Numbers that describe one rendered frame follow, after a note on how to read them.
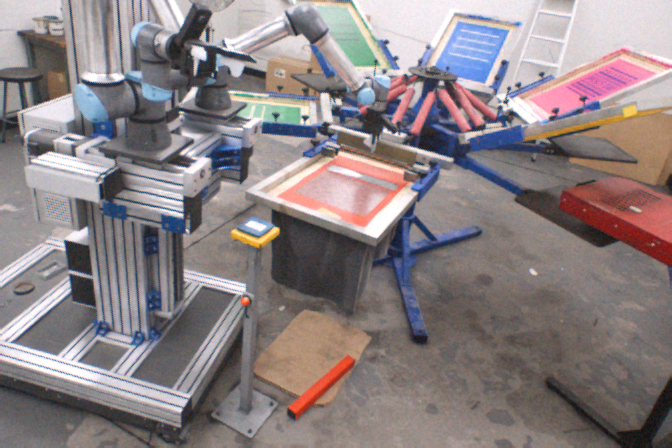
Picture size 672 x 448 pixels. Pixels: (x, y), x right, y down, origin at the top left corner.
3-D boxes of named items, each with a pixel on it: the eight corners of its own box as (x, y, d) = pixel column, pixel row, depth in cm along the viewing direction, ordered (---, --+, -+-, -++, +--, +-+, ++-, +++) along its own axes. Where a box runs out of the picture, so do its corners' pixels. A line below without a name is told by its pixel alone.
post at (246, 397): (251, 439, 217) (264, 251, 174) (210, 416, 225) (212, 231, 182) (279, 404, 235) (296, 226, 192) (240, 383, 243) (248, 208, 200)
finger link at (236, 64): (256, 80, 124) (218, 72, 124) (259, 56, 122) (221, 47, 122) (253, 82, 121) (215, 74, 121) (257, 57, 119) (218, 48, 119)
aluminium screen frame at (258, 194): (375, 246, 187) (377, 238, 185) (244, 199, 208) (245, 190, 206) (436, 177, 252) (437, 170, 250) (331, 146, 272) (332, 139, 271)
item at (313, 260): (353, 318, 216) (368, 231, 197) (264, 280, 232) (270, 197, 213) (356, 314, 218) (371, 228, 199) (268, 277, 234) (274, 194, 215)
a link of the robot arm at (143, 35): (156, 51, 137) (154, 18, 134) (181, 61, 132) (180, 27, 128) (129, 53, 132) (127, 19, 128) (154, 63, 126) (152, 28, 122)
